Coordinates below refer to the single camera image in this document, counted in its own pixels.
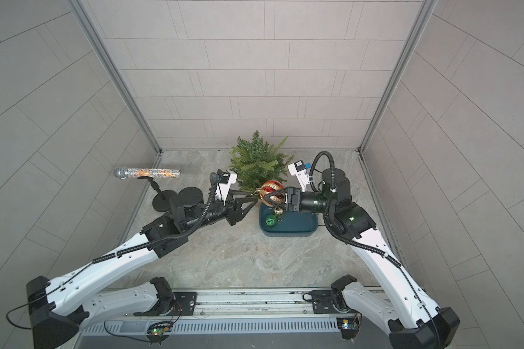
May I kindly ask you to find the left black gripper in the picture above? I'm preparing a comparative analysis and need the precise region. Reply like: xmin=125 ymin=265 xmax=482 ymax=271
xmin=183 ymin=189 xmax=258 ymax=233

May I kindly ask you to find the red gold striped ornament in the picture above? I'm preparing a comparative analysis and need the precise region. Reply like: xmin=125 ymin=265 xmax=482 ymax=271
xmin=259 ymin=180 xmax=284 ymax=206

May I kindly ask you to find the gold ball ornament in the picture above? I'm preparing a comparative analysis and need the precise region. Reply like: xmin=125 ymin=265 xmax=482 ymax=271
xmin=274 ymin=206 xmax=285 ymax=217

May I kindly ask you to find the green glitter ball ornament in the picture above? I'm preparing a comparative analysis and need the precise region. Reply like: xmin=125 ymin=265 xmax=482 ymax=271
xmin=263 ymin=214 xmax=279 ymax=228

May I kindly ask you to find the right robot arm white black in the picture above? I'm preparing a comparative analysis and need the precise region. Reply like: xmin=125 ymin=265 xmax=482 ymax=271
xmin=259 ymin=169 xmax=460 ymax=348

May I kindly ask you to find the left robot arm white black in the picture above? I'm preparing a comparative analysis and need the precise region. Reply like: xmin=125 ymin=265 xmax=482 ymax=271
xmin=26 ymin=186 xmax=258 ymax=348

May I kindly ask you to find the small green christmas tree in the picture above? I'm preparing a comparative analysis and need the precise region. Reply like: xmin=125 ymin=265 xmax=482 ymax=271
xmin=230 ymin=131 xmax=293 ymax=192

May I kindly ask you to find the teal plastic tray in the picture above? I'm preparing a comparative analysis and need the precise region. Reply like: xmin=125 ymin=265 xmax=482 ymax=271
xmin=259 ymin=204 xmax=319 ymax=237

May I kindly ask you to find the glitter microphone on stand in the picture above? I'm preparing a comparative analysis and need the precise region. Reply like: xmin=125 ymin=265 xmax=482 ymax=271
xmin=113 ymin=167 xmax=180 ymax=212

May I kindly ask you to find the right circuit board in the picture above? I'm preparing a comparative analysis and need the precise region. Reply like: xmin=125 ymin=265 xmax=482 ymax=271
xmin=336 ymin=314 xmax=362 ymax=341

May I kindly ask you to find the left corner aluminium profile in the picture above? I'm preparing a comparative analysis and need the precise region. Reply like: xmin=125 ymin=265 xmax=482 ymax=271
xmin=66 ymin=0 xmax=162 ymax=156

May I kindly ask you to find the corner aluminium profile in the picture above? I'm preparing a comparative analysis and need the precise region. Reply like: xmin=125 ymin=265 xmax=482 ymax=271
xmin=66 ymin=0 xmax=162 ymax=156
xmin=359 ymin=0 xmax=438 ymax=153

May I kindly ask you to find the right corner aluminium profile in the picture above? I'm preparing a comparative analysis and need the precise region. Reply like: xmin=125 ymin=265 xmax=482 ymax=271
xmin=359 ymin=0 xmax=438 ymax=153

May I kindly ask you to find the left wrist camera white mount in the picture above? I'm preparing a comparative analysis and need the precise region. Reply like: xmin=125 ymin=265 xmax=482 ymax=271
xmin=216 ymin=170 xmax=237 ymax=203

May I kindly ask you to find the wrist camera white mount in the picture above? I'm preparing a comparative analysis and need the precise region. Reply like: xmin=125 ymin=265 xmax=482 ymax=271
xmin=216 ymin=170 xmax=237 ymax=203
xmin=288 ymin=160 xmax=312 ymax=193

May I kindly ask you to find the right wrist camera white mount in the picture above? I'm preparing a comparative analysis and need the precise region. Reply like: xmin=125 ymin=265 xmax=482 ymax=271
xmin=288 ymin=160 xmax=312 ymax=193

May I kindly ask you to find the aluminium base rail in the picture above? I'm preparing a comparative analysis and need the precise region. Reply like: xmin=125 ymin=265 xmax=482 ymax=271
xmin=65 ymin=285 xmax=435 ymax=321

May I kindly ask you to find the left circuit board with wires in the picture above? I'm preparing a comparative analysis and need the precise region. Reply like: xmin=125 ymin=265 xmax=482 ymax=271
xmin=103 ymin=296 xmax=184 ymax=346

